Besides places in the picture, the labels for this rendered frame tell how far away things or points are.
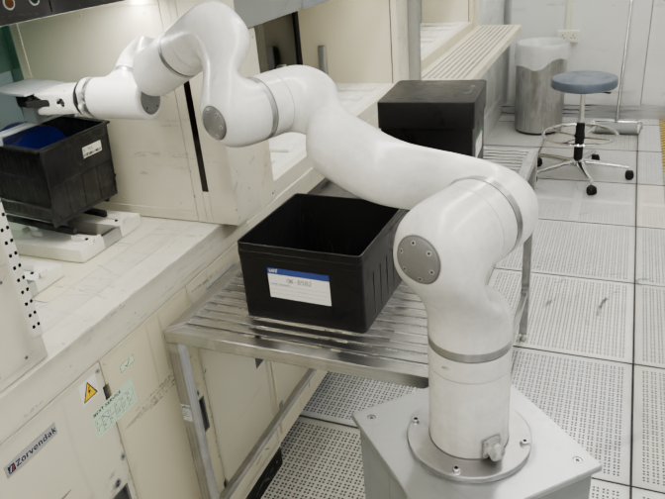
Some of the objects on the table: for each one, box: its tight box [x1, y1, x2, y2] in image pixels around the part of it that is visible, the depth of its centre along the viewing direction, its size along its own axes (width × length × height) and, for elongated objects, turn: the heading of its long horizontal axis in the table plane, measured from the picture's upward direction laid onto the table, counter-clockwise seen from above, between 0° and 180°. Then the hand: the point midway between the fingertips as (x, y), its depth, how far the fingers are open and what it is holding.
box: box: [377, 79, 487, 159], centre depth 209 cm, size 29×29×25 cm
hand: (32, 96), depth 146 cm, fingers open, 4 cm apart
